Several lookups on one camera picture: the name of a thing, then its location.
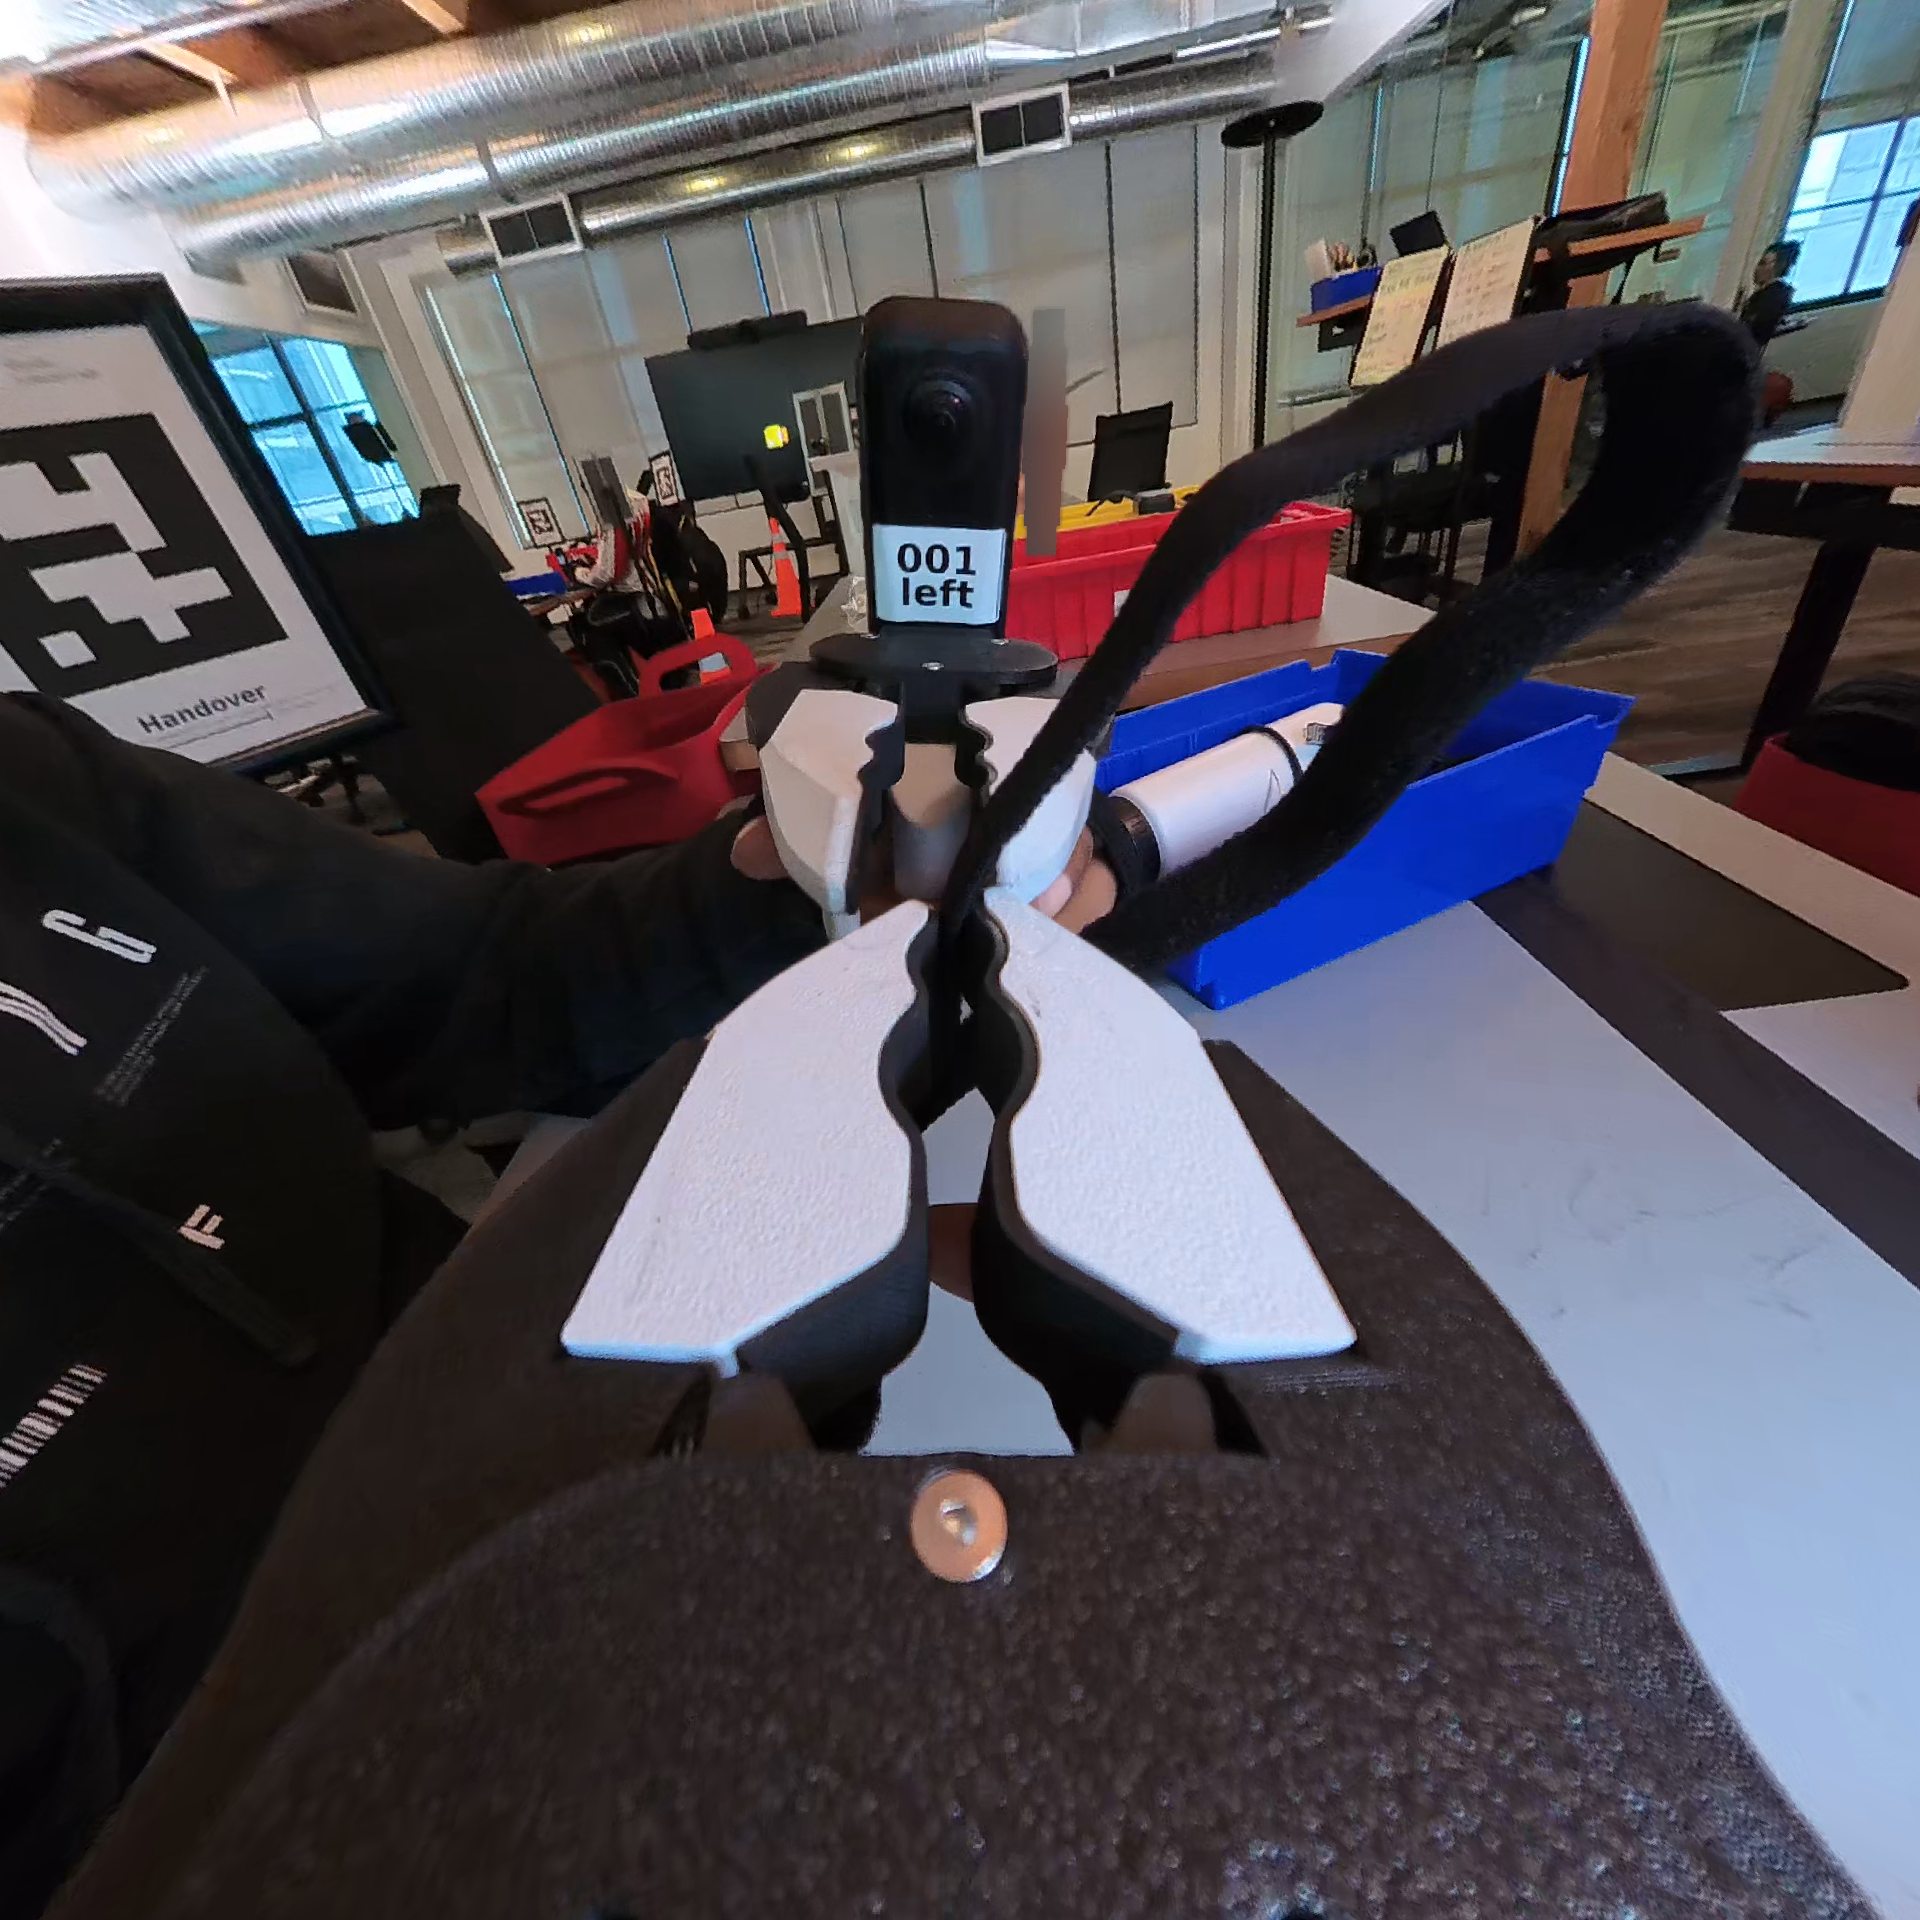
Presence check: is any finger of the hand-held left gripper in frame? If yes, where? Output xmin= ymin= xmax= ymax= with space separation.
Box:
xmin=758 ymin=685 xmax=903 ymax=941
xmin=959 ymin=694 xmax=1100 ymax=902

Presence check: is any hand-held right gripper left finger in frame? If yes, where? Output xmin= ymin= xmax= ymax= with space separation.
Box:
xmin=562 ymin=902 xmax=932 ymax=1405

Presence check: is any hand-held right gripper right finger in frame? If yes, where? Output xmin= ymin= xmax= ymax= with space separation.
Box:
xmin=974 ymin=897 xmax=1360 ymax=1429

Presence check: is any black velcro strap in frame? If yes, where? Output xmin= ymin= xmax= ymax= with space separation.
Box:
xmin=926 ymin=300 xmax=1767 ymax=1119

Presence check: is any person's left forearm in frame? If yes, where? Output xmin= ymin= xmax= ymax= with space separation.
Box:
xmin=0 ymin=690 xmax=827 ymax=1131

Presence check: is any person's left hand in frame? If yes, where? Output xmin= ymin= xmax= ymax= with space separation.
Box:
xmin=730 ymin=817 xmax=1121 ymax=941

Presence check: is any white cylinder with black cap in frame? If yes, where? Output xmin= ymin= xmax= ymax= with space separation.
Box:
xmin=1100 ymin=701 xmax=1348 ymax=887

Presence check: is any yellow plastic bin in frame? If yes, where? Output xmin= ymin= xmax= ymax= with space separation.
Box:
xmin=1016 ymin=482 xmax=1200 ymax=539

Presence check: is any red plastic basket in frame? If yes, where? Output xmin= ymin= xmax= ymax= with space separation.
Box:
xmin=475 ymin=634 xmax=770 ymax=868

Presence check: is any large black display screen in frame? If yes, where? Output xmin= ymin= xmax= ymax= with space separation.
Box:
xmin=647 ymin=312 xmax=869 ymax=503

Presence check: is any long red ribbed bin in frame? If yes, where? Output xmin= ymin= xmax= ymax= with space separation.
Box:
xmin=1003 ymin=503 xmax=1355 ymax=663

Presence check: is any blue plastic bin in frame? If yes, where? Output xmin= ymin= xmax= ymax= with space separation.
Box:
xmin=1091 ymin=646 xmax=1637 ymax=1009

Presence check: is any black floor lamp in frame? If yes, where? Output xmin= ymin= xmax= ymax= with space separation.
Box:
xmin=1222 ymin=101 xmax=1325 ymax=449

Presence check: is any black panel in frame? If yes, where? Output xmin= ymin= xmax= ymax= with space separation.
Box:
xmin=301 ymin=485 xmax=600 ymax=865

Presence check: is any paper flip chart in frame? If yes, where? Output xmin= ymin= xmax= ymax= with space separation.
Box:
xmin=1436 ymin=215 xmax=1541 ymax=353
xmin=1348 ymin=244 xmax=1453 ymax=391

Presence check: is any framed marker sign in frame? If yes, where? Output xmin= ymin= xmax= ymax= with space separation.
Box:
xmin=0 ymin=274 xmax=395 ymax=774

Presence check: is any wooden standing desk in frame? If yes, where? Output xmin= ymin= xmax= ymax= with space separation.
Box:
xmin=1297 ymin=209 xmax=1706 ymax=602

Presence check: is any wooden desk with black legs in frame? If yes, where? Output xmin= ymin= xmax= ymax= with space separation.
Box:
xmin=1725 ymin=423 xmax=1920 ymax=771

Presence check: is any silver ventilation duct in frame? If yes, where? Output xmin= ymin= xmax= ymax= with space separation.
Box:
xmin=165 ymin=60 xmax=1284 ymax=279
xmin=0 ymin=0 xmax=1336 ymax=202

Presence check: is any wooden post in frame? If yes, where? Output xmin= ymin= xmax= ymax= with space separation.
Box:
xmin=1515 ymin=0 xmax=1668 ymax=560

